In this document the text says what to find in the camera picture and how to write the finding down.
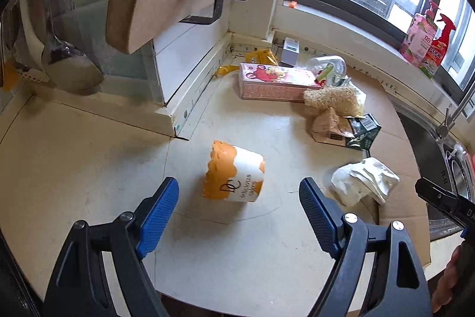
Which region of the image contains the brown cardboard sheet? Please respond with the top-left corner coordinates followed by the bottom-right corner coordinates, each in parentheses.
top-left (323, 90), bottom-right (433, 266)

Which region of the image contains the white and purple small box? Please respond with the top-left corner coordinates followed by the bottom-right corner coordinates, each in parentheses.
top-left (280, 38), bottom-right (302, 67)

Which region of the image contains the round steel basin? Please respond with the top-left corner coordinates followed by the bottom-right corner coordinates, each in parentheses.
top-left (443, 142), bottom-right (475, 204)

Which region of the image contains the stainless steel sink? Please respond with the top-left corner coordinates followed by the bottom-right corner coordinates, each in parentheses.
top-left (395, 103), bottom-right (475, 241)

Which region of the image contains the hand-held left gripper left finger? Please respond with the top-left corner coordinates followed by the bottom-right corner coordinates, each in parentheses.
top-left (42, 176), bottom-right (179, 317)

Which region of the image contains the clear plastic bottle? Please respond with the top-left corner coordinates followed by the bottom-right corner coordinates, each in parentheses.
top-left (308, 55), bottom-right (347, 85)

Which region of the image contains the steel faucet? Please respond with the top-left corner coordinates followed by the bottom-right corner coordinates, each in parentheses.
top-left (408, 0), bottom-right (475, 139)

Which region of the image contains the white paper bag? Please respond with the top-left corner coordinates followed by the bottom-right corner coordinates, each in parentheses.
top-left (330, 157), bottom-right (400, 207)

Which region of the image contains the person's right hand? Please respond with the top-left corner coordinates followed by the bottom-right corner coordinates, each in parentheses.
top-left (432, 248), bottom-right (461, 314)

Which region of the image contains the steel ladle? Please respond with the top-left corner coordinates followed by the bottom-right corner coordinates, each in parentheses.
top-left (41, 5), bottom-right (105, 95)

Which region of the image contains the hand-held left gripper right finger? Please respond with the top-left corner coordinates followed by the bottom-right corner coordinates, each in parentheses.
top-left (300, 178), bottom-right (433, 317)

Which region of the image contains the white slotted spoon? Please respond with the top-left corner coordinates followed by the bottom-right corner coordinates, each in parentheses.
top-left (15, 62), bottom-right (50, 83)

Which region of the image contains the pink cartoon print box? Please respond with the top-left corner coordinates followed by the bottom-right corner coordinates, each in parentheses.
top-left (239, 62), bottom-right (324, 102)

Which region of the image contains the pink soap refill pouch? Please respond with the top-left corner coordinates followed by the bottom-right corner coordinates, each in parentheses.
top-left (400, 1), bottom-right (440, 67)

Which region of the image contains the yellow snack wrapper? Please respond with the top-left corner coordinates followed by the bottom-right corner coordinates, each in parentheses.
top-left (252, 48), bottom-right (279, 66)

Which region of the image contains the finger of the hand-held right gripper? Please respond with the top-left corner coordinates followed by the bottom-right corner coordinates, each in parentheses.
top-left (416, 178), bottom-right (463, 228)

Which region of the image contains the orange and white paper cup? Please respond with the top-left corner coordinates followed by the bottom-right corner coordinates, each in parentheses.
top-left (202, 141), bottom-right (266, 204)

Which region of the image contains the crumpled brown paper bag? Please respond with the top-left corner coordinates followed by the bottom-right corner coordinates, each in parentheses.
top-left (311, 107), bottom-right (356, 147)

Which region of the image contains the beige loofah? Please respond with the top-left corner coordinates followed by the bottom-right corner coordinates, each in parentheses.
top-left (303, 87), bottom-right (366, 118)

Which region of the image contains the red spray bottle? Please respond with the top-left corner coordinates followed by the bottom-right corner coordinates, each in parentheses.
top-left (420, 13), bottom-right (456, 79)

